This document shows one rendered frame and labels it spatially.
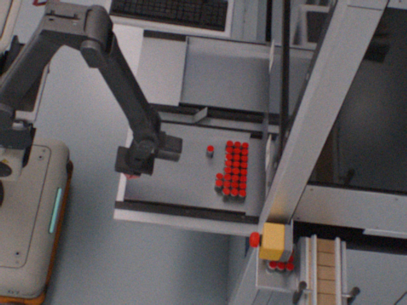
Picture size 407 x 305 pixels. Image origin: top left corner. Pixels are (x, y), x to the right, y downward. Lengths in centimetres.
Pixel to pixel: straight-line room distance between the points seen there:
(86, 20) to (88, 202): 162
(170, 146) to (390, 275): 80
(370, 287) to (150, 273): 95
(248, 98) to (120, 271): 99
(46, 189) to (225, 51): 88
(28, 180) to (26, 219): 16
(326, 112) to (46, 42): 57
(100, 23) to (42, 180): 136
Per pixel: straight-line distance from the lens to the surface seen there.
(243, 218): 194
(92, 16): 142
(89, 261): 284
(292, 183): 165
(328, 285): 187
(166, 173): 200
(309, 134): 148
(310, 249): 190
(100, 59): 141
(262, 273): 190
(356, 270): 213
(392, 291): 229
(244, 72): 223
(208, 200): 197
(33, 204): 265
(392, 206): 176
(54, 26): 140
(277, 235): 178
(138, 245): 286
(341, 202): 174
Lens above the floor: 262
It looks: 58 degrees down
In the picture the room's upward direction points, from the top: 10 degrees clockwise
